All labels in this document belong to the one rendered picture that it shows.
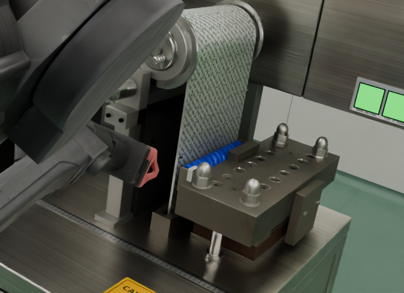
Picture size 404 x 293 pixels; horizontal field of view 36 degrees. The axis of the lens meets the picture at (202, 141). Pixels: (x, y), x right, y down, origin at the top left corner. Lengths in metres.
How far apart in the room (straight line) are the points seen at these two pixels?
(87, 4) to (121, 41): 0.02
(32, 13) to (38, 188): 0.51
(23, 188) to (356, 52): 0.80
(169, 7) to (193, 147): 0.96
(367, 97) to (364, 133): 2.55
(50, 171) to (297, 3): 0.75
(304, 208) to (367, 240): 2.15
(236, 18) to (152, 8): 1.01
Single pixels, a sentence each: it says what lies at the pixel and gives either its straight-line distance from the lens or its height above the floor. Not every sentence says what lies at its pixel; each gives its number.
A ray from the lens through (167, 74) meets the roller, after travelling 1.12.
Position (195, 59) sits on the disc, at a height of 1.25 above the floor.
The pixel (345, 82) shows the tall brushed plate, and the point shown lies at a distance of 1.33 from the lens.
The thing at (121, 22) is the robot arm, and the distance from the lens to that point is 0.24.
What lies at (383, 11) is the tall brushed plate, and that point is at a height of 1.36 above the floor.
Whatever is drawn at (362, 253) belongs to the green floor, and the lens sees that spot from 3.22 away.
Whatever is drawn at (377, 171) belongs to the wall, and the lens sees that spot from 3.90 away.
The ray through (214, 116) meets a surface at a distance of 1.24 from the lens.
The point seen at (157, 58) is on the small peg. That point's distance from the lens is 1.08.
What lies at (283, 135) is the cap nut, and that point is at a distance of 1.39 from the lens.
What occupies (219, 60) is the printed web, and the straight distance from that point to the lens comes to 1.18.
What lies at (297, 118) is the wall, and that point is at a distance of 3.99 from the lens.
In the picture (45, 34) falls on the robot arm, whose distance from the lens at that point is 0.24.
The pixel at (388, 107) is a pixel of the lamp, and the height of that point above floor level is 1.18.
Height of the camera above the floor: 1.52
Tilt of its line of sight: 22 degrees down
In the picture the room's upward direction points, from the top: 9 degrees clockwise
